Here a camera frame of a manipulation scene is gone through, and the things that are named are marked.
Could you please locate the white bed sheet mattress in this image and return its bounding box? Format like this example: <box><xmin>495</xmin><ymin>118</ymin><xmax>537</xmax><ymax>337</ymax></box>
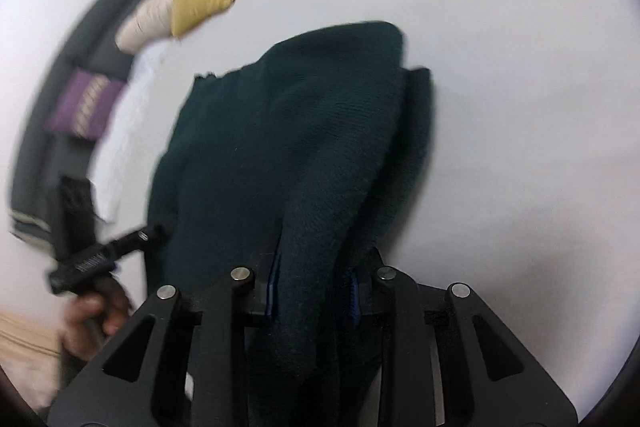
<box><xmin>105</xmin><ymin>0</ymin><xmax>639</xmax><ymax>425</ymax></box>

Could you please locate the rolled beige duvet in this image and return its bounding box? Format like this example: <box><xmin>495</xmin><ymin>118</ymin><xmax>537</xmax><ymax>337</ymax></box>
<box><xmin>115</xmin><ymin>0</ymin><xmax>174</xmax><ymax>55</ymax></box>

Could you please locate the dark grey headboard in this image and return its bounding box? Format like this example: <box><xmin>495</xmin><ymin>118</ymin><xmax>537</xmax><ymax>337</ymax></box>
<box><xmin>9</xmin><ymin>0</ymin><xmax>142</xmax><ymax>251</ymax></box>

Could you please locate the person's left hand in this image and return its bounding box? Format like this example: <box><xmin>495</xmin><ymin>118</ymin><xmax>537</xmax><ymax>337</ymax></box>
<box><xmin>61</xmin><ymin>277</ymin><xmax>132</xmax><ymax>362</ymax></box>

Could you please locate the purple patterned pillow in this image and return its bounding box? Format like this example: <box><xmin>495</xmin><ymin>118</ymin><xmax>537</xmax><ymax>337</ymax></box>
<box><xmin>44</xmin><ymin>68</ymin><xmax>127</xmax><ymax>142</ymax></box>

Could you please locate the dark green knit sweater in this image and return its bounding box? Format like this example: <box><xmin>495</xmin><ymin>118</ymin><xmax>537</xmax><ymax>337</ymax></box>
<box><xmin>144</xmin><ymin>22</ymin><xmax>432</xmax><ymax>426</ymax></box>

